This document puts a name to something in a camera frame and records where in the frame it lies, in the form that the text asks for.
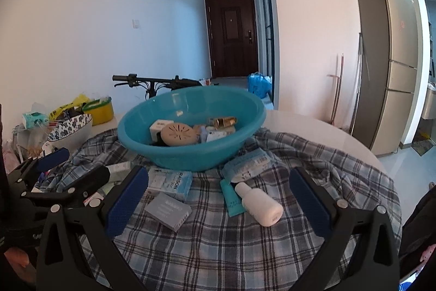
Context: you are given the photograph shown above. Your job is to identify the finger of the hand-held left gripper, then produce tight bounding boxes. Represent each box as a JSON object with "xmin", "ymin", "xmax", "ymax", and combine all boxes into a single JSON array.
[
  {"xmin": 6, "ymin": 147, "xmax": 71, "ymax": 183},
  {"xmin": 20, "ymin": 164, "xmax": 111, "ymax": 207}
]

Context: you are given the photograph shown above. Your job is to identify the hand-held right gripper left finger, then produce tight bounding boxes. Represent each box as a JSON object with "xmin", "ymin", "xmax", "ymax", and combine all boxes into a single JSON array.
[{"xmin": 36, "ymin": 166, "xmax": 150, "ymax": 291}]

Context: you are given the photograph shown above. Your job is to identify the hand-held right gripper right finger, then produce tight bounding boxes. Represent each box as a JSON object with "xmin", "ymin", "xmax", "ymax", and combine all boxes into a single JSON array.
[{"xmin": 289, "ymin": 166, "xmax": 401, "ymax": 291}]

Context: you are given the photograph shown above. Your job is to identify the red white box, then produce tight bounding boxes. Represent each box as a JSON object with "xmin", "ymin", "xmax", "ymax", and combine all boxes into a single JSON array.
[{"xmin": 83, "ymin": 190, "xmax": 103, "ymax": 207}]

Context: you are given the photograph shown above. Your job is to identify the grey box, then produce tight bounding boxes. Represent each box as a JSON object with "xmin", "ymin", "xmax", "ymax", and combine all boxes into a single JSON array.
[{"xmin": 144, "ymin": 192, "xmax": 192, "ymax": 232}]

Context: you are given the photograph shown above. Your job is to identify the blue plastic basin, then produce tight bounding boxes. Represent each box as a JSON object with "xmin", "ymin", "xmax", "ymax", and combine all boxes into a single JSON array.
[{"xmin": 117, "ymin": 85, "xmax": 267, "ymax": 172}]

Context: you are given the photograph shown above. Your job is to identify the beige round case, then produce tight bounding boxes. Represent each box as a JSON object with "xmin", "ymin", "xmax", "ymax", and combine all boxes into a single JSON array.
[{"xmin": 160, "ymin": 122, "xmax": 198, "ymax": 146}]

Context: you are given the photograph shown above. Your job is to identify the person's left hand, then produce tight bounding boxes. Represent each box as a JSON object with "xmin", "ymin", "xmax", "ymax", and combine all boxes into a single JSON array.
[{"xmin": 4, "ymin": 246, "xmax": 31, "ymax": 268}]

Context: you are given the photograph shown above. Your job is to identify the clear bag of nuts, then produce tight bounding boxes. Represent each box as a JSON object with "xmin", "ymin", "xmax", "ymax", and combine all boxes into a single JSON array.
[{"xmin": 25, "ymin": 134, "xmax": 46, "ymax": 157}]

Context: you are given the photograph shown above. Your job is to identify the white green small box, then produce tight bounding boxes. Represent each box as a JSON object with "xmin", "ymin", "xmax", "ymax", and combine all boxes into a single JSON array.
[{"xmin": 106, "ymin": 161, "xmax": 133, "ymax": 175}]

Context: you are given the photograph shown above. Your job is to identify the pink bear print pouch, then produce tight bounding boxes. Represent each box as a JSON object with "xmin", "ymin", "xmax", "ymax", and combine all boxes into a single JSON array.
[{"xmin": 3, "ymin": 140, "xmax": 19, "ymax": 172}]

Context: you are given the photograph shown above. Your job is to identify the green white tissue pack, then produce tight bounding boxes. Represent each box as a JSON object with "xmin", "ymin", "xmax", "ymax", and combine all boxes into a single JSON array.
[{"xmin": 22, "ymin": 102, "xmax": 49, "ymax": 130}]

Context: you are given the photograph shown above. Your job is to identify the white plastic bottle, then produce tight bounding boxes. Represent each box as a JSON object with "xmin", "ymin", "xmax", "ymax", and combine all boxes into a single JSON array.
[{"xmin": 234, "ymin": 181, "xmax": 284, "ymax": 227}]

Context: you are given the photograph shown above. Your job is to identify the yellow plastic bag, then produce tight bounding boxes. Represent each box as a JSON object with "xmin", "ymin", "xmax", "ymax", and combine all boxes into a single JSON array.
[{"xmin": 49, "ymin": 94, "xmax": 91, "ymax": 121}]

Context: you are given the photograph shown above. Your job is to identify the yellow container with green lid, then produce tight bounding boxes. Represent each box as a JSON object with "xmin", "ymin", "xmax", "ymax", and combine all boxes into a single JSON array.
[{"xmin": 83, "ymin": 98, "xmax": 114, "ymax": 125}]

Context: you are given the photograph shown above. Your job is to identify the blue pouch packet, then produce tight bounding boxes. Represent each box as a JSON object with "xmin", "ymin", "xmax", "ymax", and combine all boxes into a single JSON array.
[{"xmin": 221, "ymin": 147, "xmax": 276, "ymax": 183}]

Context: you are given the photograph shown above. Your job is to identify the teal tube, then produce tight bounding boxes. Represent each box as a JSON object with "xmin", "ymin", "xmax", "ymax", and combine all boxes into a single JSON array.
[{"xmin": 220, "ymin": 178, "xmax": 247, "ymax": 217}]

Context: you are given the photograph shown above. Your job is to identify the blue plaid cloth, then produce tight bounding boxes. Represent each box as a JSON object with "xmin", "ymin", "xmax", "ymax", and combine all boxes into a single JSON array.
[{"xmin": 44, "ymin": 127, "xmax": 402, "ymax": 291}]

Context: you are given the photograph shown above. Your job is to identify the person's dark clothing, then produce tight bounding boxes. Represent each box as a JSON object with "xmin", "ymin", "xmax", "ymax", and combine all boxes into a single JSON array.
[{"xmin": 398, "ymin": 190, "xmax": 436, "ymax": 278}]

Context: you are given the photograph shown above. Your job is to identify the white blue small box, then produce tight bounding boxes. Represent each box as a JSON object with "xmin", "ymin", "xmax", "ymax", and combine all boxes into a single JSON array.
[{"xmin": 205, "ymin": 125, "xmax": 236, "ymax": 142}]

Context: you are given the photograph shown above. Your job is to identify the gold bottle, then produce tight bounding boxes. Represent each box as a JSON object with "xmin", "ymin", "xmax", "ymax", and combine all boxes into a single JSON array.
[{"xmin": 208, "ymin": 116, "xmax": 237, "ymax": 129}]

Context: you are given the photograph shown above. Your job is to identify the metal rod stand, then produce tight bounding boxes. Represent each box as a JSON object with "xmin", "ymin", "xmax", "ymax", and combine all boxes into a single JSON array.
[{"xmin": 328, "ymin": 53, "xmax": 344, "ymax": 124}]

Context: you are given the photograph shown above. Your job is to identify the blue plastic bag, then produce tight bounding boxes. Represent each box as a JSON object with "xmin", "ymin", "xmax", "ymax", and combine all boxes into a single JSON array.
[{"xmin": 247, "ymin": 72, "xmax": 273, "ymax": 98}]

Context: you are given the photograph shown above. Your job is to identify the mop pole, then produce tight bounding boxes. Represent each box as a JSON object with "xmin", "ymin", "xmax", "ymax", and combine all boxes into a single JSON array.
[{"xmin": 349, "ymin": 32, "xmax": 363, "ymax": 133}]

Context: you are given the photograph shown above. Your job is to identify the grey refrigerator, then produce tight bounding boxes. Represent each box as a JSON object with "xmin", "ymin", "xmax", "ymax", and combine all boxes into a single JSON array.
[{"xmin": 351, "ymin": 0, "xmax": 425, "ymax": 157}]

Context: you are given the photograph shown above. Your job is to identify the black framed glass door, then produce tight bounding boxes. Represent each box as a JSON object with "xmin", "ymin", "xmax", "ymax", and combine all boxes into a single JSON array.
[{"xmin": 259, "ymin": 0, "xmax": 276, "ymax": 97}]

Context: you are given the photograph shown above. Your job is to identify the dark brown entrance door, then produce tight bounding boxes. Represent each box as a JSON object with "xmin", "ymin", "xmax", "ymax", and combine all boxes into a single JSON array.
[{"xmin": 204, "ymin": 0, "xmax": 259, "ymax": 78}]

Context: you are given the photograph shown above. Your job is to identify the bicycle handlebar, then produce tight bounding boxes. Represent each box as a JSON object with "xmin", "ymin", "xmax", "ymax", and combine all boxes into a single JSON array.
[{"xmin": 112, "ymin": 74, "xmax": 219, "ymax": 100}]

